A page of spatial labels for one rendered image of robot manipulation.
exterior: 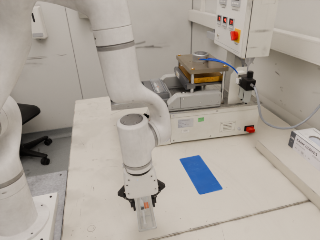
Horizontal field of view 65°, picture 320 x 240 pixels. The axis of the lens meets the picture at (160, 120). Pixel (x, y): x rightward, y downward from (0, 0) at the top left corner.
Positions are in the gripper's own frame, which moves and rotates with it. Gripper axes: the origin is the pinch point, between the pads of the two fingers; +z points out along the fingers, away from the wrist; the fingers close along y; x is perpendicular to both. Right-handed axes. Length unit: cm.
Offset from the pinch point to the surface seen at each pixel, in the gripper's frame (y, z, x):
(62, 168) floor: -66, 83, 131
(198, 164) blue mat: 26.4, 8.9, 23.2
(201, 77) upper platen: 36, -21, 48
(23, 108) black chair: -92, 33, 162
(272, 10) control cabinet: 63, -48, 42
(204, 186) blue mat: 24.4, 8.5, 9.3
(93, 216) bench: -17.8, 6.8, 3.8
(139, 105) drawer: 5.4, -11.6, 46.8
